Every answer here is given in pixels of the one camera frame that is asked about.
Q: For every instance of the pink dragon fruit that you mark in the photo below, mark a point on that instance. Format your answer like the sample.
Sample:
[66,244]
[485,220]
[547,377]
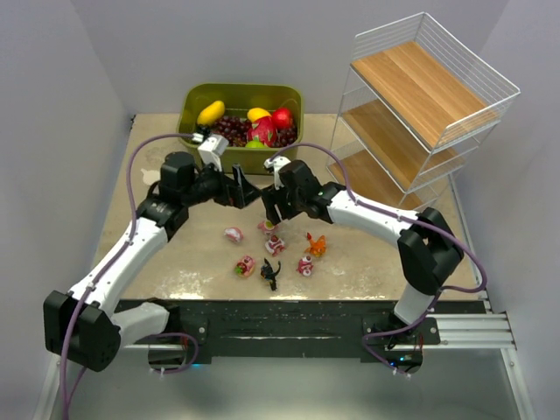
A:
[263,131]

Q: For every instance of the yellow mango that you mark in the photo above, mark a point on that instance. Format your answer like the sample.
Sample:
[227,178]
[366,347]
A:
[210,114]

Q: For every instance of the pink strawberry cake toy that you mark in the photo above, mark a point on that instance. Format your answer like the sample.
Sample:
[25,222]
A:
[274,245]

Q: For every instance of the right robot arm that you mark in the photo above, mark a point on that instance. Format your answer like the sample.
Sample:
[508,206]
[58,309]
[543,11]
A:
[424,240]

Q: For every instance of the red apple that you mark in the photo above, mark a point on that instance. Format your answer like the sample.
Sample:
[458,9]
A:
[282,118]

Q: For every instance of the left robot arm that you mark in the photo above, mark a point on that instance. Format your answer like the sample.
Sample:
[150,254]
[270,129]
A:
[83,324]

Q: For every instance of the white wire wooden shelf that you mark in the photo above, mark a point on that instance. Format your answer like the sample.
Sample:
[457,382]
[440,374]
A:
[417,104]

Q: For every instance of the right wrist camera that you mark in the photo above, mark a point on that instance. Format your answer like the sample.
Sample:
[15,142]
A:
[274,165]

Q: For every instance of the purple grape bunch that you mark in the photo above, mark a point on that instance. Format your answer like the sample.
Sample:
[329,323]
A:
[235,129]

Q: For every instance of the orange fox toy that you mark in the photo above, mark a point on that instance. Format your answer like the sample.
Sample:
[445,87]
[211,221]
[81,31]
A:
[316,247]

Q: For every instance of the black cat toy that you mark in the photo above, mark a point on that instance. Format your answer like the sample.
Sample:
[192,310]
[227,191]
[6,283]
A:
[269,274]

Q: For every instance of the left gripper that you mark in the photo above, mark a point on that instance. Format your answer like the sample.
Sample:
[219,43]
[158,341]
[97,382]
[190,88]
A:
[228,189]

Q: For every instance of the pink toy white belly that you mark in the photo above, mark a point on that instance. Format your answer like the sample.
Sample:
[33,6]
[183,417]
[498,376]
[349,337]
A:
[234,234]

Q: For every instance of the green pear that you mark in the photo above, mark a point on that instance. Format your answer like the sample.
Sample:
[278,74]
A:
[254,144]

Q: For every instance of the pink red bear toy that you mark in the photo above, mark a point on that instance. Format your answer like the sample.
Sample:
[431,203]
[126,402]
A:
[305,266]

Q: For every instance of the olive green plastic bin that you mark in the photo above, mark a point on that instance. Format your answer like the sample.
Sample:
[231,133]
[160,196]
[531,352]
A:
[239,98]

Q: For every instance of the grey bottle beige cap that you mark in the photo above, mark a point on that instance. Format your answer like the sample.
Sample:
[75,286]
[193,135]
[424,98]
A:
[150,177]

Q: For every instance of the pink toy green top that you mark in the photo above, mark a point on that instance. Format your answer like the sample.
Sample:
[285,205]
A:
[267,227]

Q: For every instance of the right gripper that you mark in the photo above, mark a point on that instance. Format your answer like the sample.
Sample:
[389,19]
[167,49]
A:
[285,198]

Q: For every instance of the yellow lemon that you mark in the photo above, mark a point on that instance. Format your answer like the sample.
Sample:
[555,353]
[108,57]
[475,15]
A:
[254,114]

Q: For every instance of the pink bear strawberry toy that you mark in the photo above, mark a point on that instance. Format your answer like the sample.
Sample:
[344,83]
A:
[245,266]

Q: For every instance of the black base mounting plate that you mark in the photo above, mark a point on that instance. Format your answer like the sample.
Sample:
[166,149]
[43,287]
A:
[364,330]

